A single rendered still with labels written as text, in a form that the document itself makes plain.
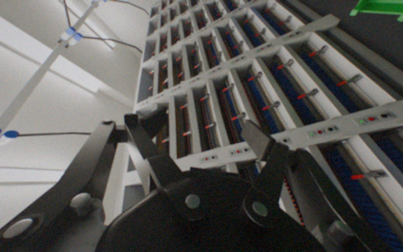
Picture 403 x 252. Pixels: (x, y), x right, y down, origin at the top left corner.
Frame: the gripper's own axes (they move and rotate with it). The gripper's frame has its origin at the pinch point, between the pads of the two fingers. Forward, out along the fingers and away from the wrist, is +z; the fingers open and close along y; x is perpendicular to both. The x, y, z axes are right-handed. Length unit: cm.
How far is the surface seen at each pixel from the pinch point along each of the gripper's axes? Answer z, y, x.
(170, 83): 108, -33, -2
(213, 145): 62, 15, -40
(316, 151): 28, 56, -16
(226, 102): 85, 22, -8
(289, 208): 16, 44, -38
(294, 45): 82, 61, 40
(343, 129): 31, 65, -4
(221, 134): 50, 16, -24
